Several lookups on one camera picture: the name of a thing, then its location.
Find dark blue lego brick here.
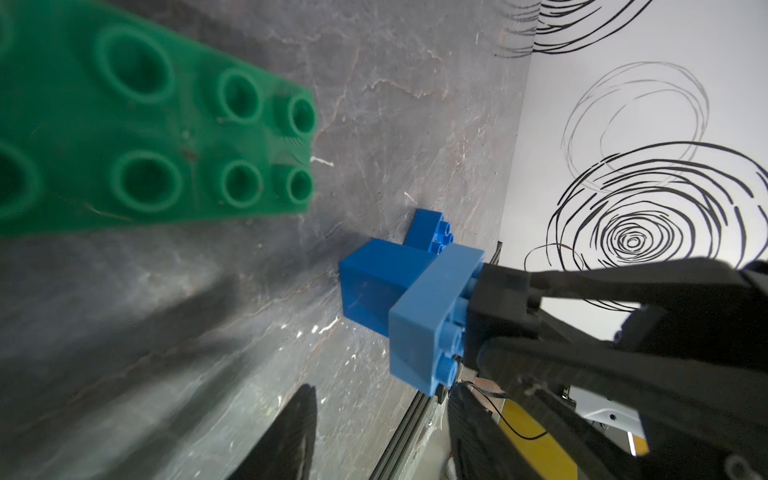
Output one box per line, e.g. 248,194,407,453
339,239,437,337

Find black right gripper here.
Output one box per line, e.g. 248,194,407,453
466,258,767,479

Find light blue long lego brick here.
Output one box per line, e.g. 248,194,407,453
388,244,484,397

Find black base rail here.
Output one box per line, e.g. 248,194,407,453
369,387,447,479

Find green long lego brick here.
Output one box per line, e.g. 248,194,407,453
1,1,318,237

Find blue square lego brick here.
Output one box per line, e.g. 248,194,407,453
404,208,454,255

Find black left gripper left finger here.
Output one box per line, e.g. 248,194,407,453
229,384,317,479

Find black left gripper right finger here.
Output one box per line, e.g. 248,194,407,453
448,383,528,479

